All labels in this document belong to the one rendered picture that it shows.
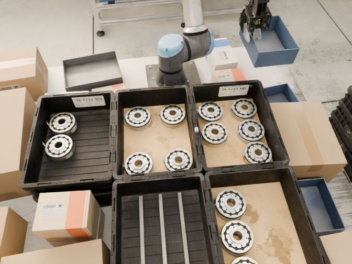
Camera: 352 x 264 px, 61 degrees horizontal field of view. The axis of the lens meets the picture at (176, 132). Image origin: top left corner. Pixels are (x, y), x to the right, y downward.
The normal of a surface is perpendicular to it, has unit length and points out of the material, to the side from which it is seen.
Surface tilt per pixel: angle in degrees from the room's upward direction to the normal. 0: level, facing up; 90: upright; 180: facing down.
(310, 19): 0
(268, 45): 1
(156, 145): 0
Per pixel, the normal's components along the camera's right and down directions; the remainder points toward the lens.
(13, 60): 0.00, -0.58
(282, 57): 0.16, 0.81
